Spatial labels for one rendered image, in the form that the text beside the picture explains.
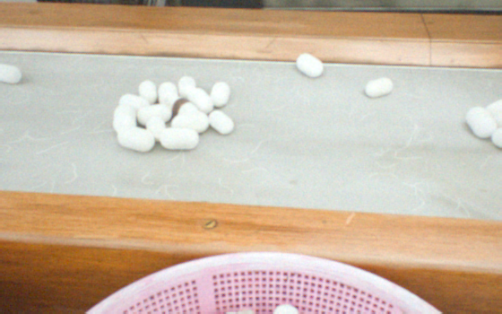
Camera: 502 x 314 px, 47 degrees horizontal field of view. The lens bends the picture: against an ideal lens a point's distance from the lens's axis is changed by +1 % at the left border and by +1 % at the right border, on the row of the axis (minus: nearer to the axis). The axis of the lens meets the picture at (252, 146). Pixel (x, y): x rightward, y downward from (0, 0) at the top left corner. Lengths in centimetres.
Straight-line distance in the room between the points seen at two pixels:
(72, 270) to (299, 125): 26
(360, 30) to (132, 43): 28
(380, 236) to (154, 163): 22
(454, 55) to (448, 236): 34
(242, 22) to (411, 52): 21
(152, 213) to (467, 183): 27
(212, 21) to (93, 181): 32
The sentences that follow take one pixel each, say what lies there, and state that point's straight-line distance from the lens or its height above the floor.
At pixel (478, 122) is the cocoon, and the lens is 58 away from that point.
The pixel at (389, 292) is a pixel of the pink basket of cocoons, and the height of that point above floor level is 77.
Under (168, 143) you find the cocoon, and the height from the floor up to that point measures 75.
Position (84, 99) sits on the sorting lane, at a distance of 65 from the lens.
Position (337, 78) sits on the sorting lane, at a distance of 67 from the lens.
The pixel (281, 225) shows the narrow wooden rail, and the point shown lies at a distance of 42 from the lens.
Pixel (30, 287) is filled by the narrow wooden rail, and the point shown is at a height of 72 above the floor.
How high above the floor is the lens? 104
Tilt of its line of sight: 33 degrees down
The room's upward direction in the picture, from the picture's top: straight up
